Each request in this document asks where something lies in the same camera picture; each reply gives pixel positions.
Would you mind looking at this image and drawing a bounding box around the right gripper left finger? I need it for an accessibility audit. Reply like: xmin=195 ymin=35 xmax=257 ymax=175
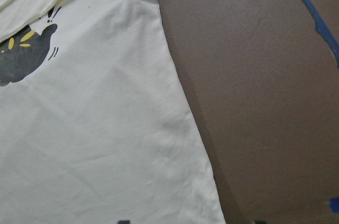
xmin=117 ymin=220 xmax=131 ymax=224

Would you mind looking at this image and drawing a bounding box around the cream long-sleeve printed shirt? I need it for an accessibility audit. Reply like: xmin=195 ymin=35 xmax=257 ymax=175
xmin=1 ymin=0 xmax=225 ymax=223

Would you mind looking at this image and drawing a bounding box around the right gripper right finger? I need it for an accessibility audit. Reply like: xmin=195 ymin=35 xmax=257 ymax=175
xmin=253 ymin=220 xmax=267 ymax=224

